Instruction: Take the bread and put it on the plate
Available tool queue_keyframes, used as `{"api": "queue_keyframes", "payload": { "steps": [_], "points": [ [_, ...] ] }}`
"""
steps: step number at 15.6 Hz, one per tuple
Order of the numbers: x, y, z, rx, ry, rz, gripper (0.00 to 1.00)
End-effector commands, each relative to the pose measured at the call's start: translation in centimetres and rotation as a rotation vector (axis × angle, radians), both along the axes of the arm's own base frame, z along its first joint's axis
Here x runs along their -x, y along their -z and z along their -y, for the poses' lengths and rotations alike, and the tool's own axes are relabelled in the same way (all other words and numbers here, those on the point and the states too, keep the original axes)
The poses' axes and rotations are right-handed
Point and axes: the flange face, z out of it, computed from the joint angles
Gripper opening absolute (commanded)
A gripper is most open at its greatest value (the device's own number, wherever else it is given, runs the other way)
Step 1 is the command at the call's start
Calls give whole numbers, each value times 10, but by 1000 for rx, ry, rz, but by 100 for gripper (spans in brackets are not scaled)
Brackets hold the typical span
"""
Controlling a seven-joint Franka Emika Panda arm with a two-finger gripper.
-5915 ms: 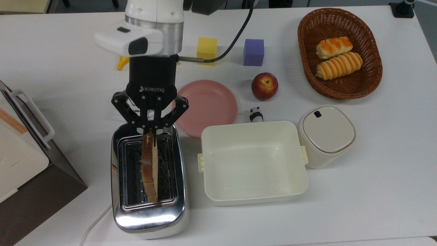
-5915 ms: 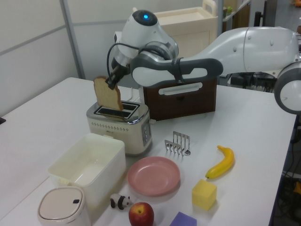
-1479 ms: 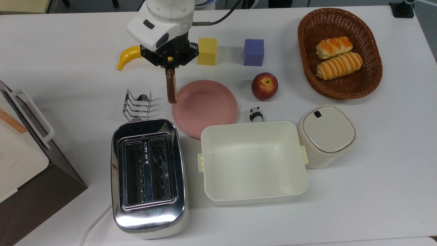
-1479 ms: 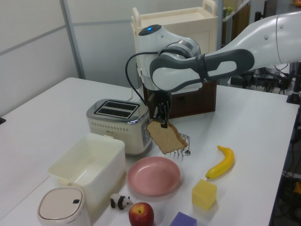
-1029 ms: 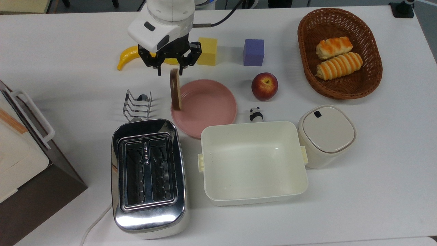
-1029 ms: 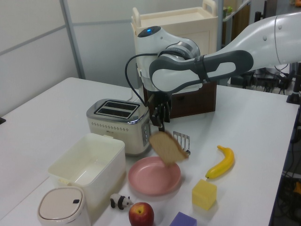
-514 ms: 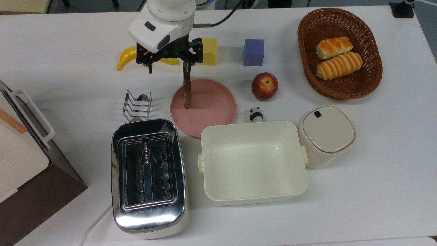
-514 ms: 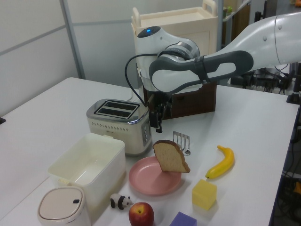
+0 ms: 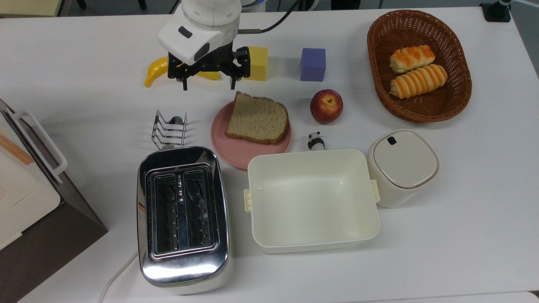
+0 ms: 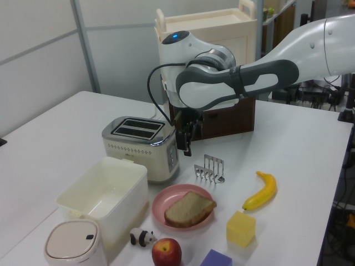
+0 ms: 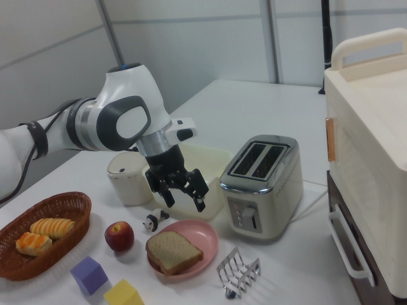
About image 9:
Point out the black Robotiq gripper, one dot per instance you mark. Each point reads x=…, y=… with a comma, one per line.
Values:
x=214, y=59

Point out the brown bread slice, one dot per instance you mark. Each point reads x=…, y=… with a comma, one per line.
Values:
x=257, y=120

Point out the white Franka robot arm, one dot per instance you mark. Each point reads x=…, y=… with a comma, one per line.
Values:
x=210, y=12

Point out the pink plate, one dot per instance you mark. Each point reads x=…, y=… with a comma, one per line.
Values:
x=248, y=155

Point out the striped bread roll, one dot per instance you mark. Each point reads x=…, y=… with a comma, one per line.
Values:
x=419, y=81

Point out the yellow foam cube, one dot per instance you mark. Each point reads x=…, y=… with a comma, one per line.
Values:
x=259, y=63

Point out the yellow banana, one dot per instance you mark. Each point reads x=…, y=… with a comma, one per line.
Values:
x=153, y=71

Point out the metal toast rack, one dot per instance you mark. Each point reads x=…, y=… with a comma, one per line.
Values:
x=168, y=132

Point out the purple foam cube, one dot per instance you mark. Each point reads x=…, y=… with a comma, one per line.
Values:
x=313, y=65

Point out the red apple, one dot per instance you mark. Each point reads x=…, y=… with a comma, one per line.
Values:
x=326, y=107

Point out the small panda figurine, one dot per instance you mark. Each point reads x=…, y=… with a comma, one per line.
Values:
x=316, y=142

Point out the cream rectangular plastic container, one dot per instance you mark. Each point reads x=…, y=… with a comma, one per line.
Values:
x=311, y=202

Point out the beige furniture panel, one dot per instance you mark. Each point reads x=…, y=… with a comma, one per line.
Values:
x=29, y=6

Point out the orange glazed pastry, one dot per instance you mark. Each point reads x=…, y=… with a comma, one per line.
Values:
x=410, y=59

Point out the cream and chrome toaster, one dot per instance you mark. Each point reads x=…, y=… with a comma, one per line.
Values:
x=185, y=269

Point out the brown wicker basket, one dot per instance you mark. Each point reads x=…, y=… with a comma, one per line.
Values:
x=421, y=25

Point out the small cream lidded bin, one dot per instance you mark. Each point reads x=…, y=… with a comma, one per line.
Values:
x=404, y=164

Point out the black camera stand base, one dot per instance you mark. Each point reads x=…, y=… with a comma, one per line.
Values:
x=496, y=12

